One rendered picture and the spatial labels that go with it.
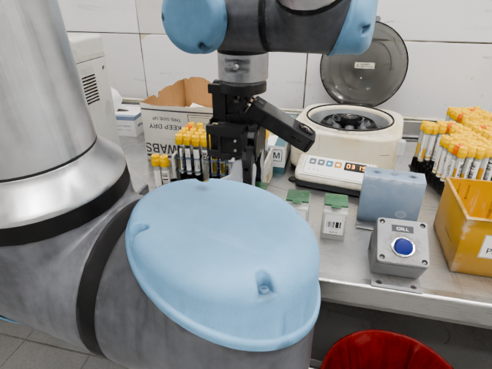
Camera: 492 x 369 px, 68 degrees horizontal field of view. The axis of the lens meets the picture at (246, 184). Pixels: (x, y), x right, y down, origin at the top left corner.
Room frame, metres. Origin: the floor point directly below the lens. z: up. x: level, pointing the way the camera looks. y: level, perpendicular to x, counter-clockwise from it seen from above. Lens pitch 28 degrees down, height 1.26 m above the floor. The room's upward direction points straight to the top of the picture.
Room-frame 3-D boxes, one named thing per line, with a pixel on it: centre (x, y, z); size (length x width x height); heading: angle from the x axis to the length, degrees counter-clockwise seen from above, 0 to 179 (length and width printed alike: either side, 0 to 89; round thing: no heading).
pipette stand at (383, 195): (0.56, -0.26, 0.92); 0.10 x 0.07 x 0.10; 72
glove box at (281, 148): (0.89, -0.07, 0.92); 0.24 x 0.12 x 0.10; 167
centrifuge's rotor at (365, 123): (0.83, -0.24, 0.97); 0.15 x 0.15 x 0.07
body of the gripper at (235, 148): (0.56, 0.01, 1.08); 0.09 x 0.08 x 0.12; 75
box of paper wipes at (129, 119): (1.08, 0.42, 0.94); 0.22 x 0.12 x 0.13; 81
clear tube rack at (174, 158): (0.73, 0.05, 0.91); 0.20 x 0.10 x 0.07; 77
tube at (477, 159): (0.65, -0.46, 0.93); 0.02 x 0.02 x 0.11
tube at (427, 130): (0.79, -0.41, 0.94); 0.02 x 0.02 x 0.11
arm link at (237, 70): (0.56, 0.01, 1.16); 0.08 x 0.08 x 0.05
